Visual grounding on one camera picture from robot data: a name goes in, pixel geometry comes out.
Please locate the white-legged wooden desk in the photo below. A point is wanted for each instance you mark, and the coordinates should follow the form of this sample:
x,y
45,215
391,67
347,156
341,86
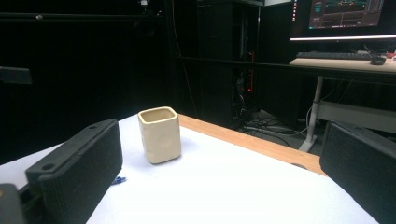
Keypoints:
x,y
342,93

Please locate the black computer mouse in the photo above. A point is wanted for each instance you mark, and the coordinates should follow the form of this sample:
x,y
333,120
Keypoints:
x,y
378,60

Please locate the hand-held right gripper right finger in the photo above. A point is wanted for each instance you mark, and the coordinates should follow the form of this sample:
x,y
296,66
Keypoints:
x,y
358,165

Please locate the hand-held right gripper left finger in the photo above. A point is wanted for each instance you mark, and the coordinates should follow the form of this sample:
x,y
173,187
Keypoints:
x,y
77,169

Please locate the black server rack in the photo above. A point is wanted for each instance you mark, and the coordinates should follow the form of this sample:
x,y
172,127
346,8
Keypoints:
x,y
227,62

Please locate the small blue object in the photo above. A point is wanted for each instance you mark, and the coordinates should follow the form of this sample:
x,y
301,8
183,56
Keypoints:
x,y
119,180

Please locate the computer monitor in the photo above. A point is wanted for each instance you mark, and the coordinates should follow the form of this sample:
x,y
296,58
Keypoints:
x,y
342,18

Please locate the black keyboard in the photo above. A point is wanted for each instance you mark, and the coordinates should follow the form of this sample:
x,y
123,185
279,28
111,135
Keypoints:
x,y
333,55

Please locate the cream square ceramic cup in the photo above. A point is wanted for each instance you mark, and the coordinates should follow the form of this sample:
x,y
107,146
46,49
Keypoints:
x,y
160,137

